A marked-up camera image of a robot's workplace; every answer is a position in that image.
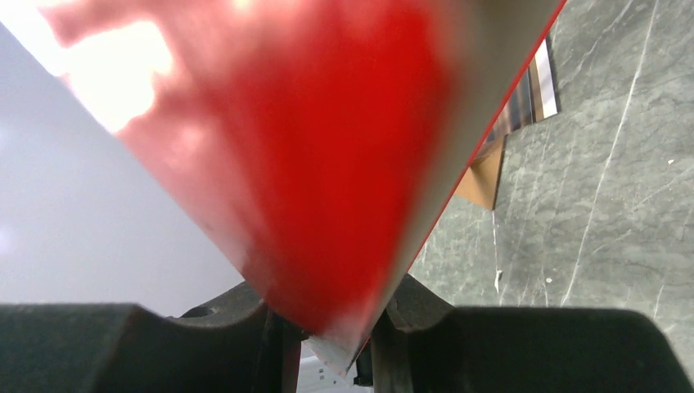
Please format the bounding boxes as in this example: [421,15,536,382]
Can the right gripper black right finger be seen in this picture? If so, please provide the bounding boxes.
[370,276,693,392]

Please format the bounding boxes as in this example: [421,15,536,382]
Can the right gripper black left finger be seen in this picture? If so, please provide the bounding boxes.
[1,283,302,392]

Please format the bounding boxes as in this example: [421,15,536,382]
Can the red picture frame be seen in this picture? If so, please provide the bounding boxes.
[31,1,563,373]

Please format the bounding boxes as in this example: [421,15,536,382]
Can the printed photo sheet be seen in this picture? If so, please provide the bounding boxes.
[485,38,560,144]

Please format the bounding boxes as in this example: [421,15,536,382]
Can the brown cardboard backing board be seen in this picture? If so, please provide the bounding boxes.
[454,137,506,210]

